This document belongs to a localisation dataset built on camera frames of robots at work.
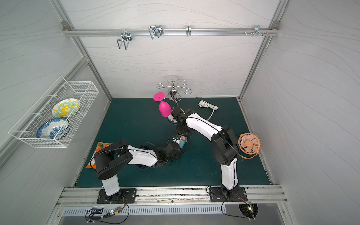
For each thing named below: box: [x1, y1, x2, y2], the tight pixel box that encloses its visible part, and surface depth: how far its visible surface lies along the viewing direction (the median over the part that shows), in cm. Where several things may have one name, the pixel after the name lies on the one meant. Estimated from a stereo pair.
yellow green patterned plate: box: [52, 98, 81, 118], surface depth 70 cm
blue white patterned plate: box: [36, 117, 70, 139], surface depth 63 cm
